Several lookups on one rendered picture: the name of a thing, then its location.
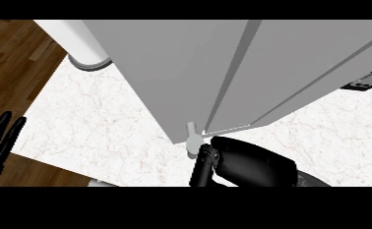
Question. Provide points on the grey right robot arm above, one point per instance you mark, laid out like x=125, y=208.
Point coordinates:
x=311, y=181

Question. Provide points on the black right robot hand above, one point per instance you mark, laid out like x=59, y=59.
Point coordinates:
x=251, y=165

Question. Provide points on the grey cabinet door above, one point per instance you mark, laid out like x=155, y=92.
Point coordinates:
x=168, y=69

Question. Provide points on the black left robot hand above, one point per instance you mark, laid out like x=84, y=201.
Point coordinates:
x=5, y=134

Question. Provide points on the dark grey appliance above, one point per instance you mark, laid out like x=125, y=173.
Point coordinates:
x=360, y=84

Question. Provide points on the grey cabinet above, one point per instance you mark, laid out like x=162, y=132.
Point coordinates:
x=299, y=59

